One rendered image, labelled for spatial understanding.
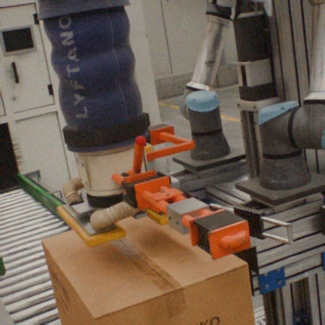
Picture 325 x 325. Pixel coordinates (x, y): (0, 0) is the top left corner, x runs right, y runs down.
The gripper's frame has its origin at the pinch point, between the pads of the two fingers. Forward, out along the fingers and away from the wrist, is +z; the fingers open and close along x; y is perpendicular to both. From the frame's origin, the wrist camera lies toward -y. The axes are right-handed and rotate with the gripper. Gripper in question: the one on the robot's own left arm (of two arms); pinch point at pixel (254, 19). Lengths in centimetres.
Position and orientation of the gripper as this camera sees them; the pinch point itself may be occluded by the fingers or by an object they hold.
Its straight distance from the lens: 126.5
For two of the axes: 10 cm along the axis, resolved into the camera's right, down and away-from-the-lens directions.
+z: 1.6, 9.6, 2.5
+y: -9.1, 2.4, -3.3
